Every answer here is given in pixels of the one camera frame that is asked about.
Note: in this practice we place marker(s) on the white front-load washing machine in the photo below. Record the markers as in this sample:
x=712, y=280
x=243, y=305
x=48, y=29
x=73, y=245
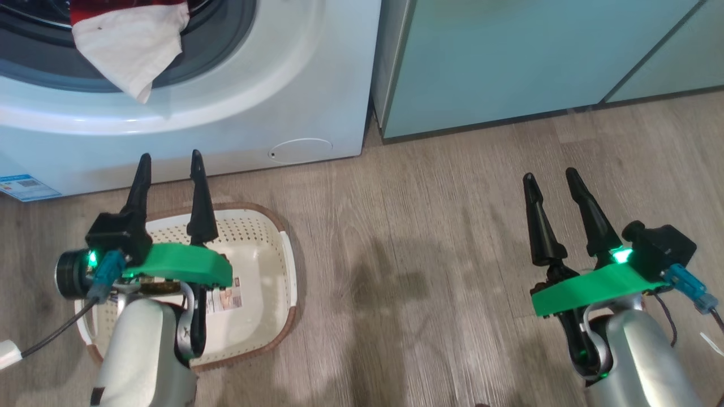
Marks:
x=226, y=113

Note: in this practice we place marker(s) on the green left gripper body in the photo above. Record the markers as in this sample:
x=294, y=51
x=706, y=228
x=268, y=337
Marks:
x=181, y=263

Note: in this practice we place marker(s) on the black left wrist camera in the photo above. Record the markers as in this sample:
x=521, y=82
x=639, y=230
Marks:
x=113, y=234

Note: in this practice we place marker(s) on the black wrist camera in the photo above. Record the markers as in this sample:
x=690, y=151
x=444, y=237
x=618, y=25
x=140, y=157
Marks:
x=659, y=249
x=113, y=234

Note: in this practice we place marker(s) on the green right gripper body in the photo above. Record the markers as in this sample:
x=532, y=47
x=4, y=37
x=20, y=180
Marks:
x=588, y=288

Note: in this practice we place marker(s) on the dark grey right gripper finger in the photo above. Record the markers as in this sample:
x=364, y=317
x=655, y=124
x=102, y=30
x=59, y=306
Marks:
x=544, y=237
x=597, y=226

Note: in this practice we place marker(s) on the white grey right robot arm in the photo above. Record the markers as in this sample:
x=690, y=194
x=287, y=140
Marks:
x=645, y=356

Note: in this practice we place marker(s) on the round white filter cover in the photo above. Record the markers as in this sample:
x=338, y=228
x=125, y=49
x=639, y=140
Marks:
x=300, y=151

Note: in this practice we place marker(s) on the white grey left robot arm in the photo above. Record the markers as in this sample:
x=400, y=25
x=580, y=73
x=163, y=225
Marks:
x=141, y=350

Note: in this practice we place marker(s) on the cream perforated laundry basket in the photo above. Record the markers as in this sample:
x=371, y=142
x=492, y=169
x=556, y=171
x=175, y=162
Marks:
x=260, y=282

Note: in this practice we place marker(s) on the pale green cabinet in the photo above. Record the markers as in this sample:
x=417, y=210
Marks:
x=509, y=56

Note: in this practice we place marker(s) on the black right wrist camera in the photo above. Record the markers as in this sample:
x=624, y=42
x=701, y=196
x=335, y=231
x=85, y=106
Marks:
x=659, y=249

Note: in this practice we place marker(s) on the white garment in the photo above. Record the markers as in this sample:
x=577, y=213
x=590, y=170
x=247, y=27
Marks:
x=130, y=51

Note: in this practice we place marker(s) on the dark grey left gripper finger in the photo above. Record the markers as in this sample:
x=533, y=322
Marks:
x=140, y=192
x=201, y=215

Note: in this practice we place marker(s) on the paper product label sticker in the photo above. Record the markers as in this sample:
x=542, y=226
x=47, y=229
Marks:
x=223, y=297

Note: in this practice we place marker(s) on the blue energy label sticker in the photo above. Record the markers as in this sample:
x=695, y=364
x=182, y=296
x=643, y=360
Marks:
x=25, y=187

